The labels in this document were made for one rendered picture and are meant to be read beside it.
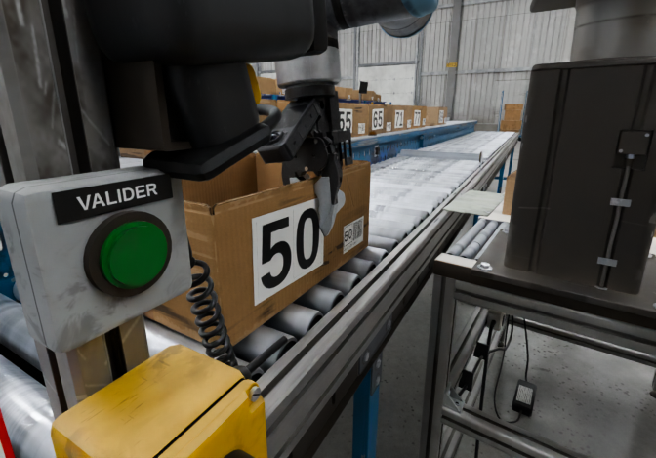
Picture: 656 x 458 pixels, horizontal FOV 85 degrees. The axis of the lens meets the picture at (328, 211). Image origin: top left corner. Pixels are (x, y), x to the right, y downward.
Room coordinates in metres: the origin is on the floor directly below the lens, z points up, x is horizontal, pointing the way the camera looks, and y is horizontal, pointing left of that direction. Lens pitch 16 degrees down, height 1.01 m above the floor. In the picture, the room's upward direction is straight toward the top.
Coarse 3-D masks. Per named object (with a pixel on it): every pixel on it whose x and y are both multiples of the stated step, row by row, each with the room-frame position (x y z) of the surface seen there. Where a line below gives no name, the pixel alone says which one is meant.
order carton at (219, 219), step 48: (192, 192) 0.67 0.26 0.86; (240, 192) 0.78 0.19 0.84; (288, 192) 0.45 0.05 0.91; (192, 240) 0.36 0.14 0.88; (240, 240) 0.38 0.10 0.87; (336, 240) 0.56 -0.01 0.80; (192, 288) 0.37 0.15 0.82; (240, 288) 0.37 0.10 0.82; (288, 288) 0.45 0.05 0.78; (192, 336) 0.37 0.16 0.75; (240, 336) 0.37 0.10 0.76
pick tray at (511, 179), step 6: (510, 174) 0.95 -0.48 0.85; (510, 180) 0.91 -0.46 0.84; (510, 186) 0.90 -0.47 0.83; (510, 192) 0.90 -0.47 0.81; (504, 198) 0.91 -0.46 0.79; (510, 198) 0.90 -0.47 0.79; (504, 204) 0.91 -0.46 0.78; (510, 204) 0.90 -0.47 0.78; (504, 210) 0.91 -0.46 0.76; (510, 210) 0.90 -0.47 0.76; (654, 234) 0.73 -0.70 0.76
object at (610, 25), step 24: (552, 0) 0.63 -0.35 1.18; (576, 0) 0.60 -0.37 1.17; (600, 0) 0.55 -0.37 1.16; (624, 0) 0.53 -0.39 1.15; (648, 0) 0.53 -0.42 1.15; (576, 24) 0.60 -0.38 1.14; (600, 24) 0.55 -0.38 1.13; (624, 24) 0.53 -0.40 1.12; (648, 24) 0.53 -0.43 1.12; (576, 48) 0.58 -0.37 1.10; (600, 48) 0.55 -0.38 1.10; (624, 48) 0.53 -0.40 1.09; (648, 48) 0.53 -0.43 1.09
